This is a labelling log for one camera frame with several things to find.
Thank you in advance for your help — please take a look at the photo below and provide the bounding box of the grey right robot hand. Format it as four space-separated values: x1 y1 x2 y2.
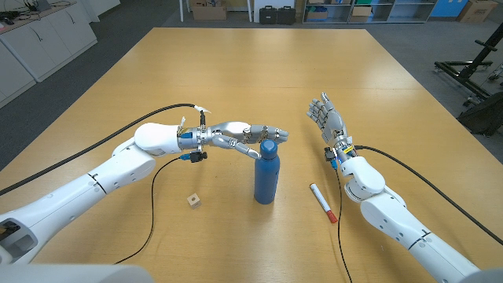
306 92 354 149

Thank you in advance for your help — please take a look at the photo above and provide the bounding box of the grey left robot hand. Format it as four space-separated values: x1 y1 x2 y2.
204 120 290 160

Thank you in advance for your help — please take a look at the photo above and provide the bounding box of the blue bottle cap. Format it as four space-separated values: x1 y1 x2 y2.
259 139 278 160

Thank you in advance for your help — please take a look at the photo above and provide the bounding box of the blue metal bottle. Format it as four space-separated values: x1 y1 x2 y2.
253 155 281 205

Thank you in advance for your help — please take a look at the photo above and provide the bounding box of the small wooden block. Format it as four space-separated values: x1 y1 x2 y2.
186 193 203 210

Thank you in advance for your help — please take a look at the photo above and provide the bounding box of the white marker with red cap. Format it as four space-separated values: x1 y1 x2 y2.
309 182 339 224

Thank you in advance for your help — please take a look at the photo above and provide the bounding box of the small cardboard box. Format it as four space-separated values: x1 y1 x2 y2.
348 5 373 23

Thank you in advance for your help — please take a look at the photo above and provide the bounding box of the black hard case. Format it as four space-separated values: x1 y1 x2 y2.
277 5 296 25
259 5 278 25

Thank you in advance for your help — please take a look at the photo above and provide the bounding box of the grey shelf unit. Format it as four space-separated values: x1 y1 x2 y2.
302 0 438 24

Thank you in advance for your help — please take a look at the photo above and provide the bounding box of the white board panel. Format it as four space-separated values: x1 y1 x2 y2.
253 0 299 24

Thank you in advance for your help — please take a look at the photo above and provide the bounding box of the black wheeled stand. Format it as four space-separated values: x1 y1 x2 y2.
434 23 503 107

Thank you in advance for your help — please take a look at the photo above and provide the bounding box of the blue panel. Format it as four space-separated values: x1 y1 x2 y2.
430 0 469 18

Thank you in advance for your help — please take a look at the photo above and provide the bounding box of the printed cardboard box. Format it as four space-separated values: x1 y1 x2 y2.
457 0 499 24

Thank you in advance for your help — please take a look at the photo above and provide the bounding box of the white cabinet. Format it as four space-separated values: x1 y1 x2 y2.
0 0 98 109

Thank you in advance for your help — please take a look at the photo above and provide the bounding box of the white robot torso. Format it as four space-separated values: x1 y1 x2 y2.
0 263 155 283

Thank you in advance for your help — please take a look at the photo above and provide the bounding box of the dark grey device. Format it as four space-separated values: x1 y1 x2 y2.
23 0 52 12

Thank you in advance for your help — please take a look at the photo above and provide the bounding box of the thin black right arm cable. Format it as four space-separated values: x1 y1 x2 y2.
333 167 354 283

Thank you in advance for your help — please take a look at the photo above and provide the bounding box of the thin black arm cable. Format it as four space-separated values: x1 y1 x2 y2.
115 156 193 265
333 167 354 283

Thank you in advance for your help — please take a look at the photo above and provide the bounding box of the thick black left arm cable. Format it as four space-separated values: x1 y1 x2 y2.
0 102 211 197

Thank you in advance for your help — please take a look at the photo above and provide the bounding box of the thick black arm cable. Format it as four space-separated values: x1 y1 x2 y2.
0 102 211 197
354 144 503 247

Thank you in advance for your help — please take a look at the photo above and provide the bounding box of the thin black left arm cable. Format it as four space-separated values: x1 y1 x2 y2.
115 156 193 265

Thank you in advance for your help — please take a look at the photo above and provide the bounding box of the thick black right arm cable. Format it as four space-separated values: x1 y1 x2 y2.
354 144 503 247

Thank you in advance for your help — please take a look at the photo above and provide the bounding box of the white table frame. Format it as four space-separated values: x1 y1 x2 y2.
179 0 253 23

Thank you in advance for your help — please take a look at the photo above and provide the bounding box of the black cable bundle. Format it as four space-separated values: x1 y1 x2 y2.
0 9 20 25

